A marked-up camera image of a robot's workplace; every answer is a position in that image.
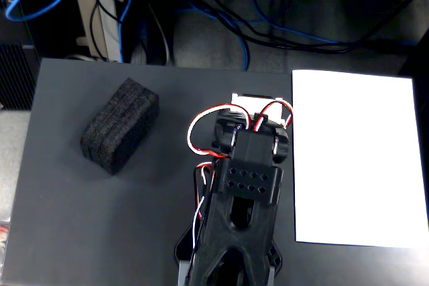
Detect red white servo wire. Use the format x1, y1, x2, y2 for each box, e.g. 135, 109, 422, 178
253, 100, 294, 132
192, 161, 216, 261
186, 103, 251, 159

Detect black foam cube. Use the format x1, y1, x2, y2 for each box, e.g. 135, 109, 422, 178
80, 77, 160, 176

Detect thin black cable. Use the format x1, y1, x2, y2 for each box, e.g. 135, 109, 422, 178
89, 0, 120, 62

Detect black vented box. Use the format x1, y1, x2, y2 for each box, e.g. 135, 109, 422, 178
0, 43, 38, 111

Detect beige table leg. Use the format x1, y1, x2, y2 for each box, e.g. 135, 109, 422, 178
73, 0, 123, 64

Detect white paper sheet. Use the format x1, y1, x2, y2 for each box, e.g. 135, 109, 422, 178
291, 69, 429, 249

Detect black mat board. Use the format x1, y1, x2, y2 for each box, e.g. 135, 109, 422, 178
1, 58, 429, 286

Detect long blue cable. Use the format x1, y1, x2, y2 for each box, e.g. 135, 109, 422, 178
187, 0, 339, 72

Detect long black cable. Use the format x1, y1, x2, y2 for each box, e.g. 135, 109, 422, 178
209, 0, 416, 54

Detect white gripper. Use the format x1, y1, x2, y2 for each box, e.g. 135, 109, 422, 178
231, 93, 293, 129

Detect gray cable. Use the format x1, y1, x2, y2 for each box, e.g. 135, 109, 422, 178
147, 3, 172, 66

